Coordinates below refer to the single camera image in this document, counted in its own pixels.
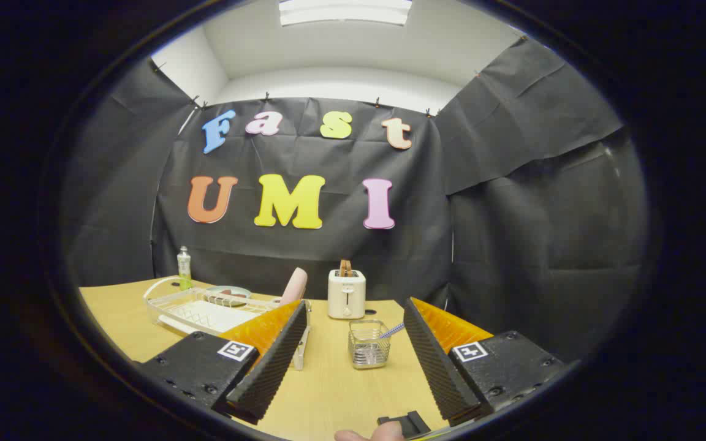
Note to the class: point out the ceiling light panel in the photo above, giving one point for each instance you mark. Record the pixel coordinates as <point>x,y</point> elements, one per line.
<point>345,11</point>

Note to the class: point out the clear bottle with green liquid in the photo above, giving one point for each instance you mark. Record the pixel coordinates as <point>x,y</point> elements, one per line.
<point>184,269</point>

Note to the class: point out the black backdrop cloth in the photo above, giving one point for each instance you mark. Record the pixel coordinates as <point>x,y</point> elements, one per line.
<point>304,257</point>

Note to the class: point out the white toaster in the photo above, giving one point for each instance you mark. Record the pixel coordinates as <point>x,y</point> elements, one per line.
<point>345,297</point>

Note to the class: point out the brown meat patty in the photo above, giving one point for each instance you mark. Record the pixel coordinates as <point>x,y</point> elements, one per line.
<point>231,293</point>

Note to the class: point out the pink plate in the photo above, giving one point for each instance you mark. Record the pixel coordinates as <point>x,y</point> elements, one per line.
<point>295,285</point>

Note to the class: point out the light blue plate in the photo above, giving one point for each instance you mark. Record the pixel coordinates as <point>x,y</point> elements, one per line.
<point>213,296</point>

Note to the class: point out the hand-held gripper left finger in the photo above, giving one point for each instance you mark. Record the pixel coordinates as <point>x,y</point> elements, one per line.
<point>267,373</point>

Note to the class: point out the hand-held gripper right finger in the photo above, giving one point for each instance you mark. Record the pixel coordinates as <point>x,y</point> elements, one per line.
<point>436,367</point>

